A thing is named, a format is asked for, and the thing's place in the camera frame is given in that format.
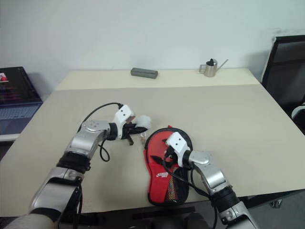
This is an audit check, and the black office chair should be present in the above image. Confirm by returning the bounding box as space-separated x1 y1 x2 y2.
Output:
261 35 305 135

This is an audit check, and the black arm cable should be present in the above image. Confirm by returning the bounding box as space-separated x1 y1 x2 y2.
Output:
75 102 123 229
163 161 219 229

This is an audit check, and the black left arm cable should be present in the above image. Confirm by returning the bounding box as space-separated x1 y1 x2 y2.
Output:
75 102 123 229

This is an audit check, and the red and black paddle case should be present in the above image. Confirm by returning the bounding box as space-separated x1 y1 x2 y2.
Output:
142 123 193 206

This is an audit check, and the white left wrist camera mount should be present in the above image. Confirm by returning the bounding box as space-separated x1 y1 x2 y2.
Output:
113 104 137 140

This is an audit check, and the small metal watering can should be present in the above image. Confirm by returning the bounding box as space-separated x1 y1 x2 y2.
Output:
199 58 229 78

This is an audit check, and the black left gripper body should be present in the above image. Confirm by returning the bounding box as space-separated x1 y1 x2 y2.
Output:
121 124 135 146

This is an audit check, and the open laptop computer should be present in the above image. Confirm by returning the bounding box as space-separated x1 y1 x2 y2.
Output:
0 66 44 135

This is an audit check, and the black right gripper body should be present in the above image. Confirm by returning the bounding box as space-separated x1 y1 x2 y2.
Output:
163 146 178 169

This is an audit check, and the white side desk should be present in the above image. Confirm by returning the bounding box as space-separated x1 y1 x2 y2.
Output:
0 133 21 143

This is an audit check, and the grey rectangular box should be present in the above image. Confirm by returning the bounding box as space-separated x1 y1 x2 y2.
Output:
130 67 159 80

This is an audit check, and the black table frame bar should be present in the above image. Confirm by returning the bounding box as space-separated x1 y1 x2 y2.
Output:
78 205 200 222

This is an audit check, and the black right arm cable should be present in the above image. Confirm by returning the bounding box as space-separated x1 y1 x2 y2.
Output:
163 161 219 229

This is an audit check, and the white fluffy pompom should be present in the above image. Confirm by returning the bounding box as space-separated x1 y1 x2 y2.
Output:
133 114 153 131

